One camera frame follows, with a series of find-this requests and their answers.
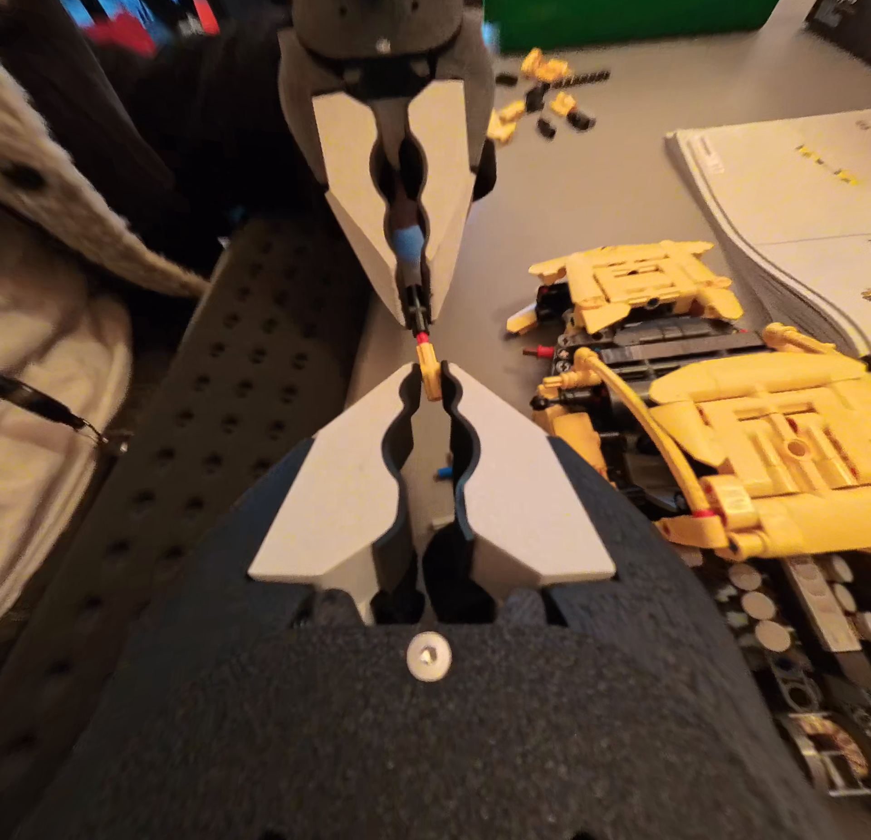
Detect instruction booklet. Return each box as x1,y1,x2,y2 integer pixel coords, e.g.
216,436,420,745
665,108,871,358

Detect yellow brick toy car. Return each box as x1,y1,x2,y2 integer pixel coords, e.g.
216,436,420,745
507,241,871,796

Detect black lanyard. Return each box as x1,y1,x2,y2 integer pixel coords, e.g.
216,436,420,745
0,373,130,456

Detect yellow pin connector brick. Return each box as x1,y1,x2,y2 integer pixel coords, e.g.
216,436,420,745
416,343,445,403

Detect loose yellow and black bricks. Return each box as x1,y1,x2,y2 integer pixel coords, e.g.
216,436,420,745
486,47,611,145

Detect black dimpled mat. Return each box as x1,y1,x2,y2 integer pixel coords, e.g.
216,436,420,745
0,217,372,820

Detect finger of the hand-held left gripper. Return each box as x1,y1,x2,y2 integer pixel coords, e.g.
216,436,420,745
312,91,412,330
407,78,477,327

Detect dark toy car box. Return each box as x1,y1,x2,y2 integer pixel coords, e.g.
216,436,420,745
805,0,871,44

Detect person's left forearm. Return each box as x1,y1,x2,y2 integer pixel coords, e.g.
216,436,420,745
95,10,321,242

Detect grey desk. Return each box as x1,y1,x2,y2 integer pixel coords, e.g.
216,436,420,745
343,0,871,840

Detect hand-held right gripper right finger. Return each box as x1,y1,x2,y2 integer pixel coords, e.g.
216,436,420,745
422,361,618,626

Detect green storage bin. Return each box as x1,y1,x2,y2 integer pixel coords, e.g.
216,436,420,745
483,0,797,53

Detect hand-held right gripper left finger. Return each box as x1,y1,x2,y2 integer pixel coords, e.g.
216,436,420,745
246,362,428,626

